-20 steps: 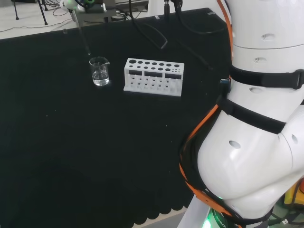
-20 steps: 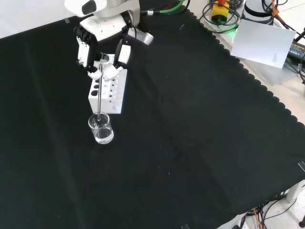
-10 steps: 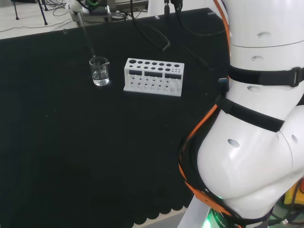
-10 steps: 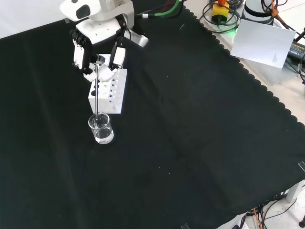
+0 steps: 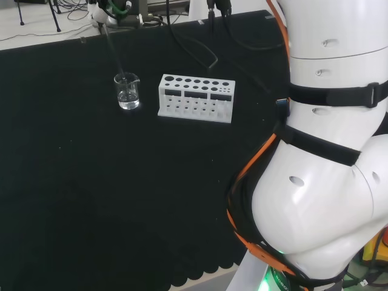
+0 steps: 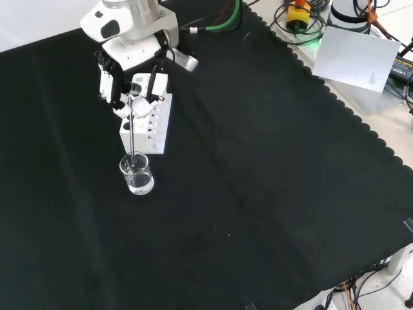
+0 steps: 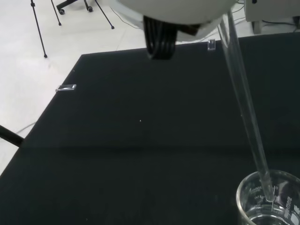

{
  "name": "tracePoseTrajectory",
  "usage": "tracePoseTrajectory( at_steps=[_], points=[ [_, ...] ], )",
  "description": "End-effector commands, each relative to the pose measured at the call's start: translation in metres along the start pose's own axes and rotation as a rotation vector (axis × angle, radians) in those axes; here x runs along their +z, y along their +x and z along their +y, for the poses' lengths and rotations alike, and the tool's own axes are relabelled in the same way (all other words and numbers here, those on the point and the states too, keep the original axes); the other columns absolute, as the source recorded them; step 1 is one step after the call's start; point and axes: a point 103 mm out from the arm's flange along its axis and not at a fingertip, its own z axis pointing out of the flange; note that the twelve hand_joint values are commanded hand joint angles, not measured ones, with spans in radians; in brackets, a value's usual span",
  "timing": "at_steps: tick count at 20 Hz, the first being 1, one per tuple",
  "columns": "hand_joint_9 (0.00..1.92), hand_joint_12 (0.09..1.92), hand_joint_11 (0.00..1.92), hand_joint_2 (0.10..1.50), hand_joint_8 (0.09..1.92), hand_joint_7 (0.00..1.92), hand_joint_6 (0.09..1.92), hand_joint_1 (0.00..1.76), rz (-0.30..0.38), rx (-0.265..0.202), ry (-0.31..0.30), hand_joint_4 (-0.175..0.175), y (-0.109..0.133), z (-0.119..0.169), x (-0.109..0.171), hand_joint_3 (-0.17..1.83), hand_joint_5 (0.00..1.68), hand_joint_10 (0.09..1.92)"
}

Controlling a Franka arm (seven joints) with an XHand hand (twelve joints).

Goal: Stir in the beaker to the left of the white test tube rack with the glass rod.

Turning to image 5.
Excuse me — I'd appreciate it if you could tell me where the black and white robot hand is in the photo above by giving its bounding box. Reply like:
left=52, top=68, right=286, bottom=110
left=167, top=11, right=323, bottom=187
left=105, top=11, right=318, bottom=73
left=87, top=0, right=132, bottom=27

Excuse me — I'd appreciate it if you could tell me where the clear glass rod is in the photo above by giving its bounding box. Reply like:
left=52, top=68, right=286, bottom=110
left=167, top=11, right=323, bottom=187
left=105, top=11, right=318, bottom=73
left=102, top=23, right=127, bottom=82

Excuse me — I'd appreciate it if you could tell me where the small clear glass beaker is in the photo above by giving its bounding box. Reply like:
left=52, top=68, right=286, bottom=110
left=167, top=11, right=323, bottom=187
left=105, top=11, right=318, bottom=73
left=113, top=72, right=141, bottom=111

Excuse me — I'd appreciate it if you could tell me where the white test tube rack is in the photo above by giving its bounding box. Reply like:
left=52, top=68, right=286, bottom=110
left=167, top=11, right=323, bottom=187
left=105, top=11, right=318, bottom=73
left=157, top=73, right=236, bottom=124

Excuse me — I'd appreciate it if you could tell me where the black tripod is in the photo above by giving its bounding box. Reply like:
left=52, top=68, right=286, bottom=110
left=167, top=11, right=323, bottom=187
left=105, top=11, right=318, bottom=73
left=13, top=0, right=63, bottom=33

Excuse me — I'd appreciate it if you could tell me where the black bench cloth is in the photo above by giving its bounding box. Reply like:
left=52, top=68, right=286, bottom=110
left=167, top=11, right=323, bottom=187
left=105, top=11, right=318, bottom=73
left=0, top=9, right=289, bottom=291

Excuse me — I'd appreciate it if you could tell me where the yellow stop button box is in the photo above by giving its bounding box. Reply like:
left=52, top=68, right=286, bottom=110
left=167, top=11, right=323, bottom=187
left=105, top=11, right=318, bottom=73
left=362, top=229, right=388, bottom=264

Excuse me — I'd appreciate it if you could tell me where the green hand cable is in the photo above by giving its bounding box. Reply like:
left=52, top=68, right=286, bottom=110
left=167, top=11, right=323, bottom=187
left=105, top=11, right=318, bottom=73
left=108, top=0, right=129, bottom=16

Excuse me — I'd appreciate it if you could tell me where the white post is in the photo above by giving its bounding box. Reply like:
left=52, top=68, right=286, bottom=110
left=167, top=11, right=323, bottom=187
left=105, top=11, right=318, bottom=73
left=188, top=0, right=202, bottom=21

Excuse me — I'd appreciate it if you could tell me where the black cable with plug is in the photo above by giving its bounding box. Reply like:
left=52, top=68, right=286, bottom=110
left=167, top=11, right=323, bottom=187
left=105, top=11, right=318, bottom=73
left=166, top=0, right=219, bottom=70

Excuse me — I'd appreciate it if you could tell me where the thin black hanging cable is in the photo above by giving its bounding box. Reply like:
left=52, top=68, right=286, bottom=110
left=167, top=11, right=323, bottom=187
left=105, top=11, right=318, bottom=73
left=222, top=12, right=287, bottom=51

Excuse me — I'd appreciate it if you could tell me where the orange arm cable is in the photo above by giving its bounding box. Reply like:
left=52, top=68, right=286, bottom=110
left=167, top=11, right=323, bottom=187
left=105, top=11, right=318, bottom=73
left=226, top=0, right=304, bottom=284

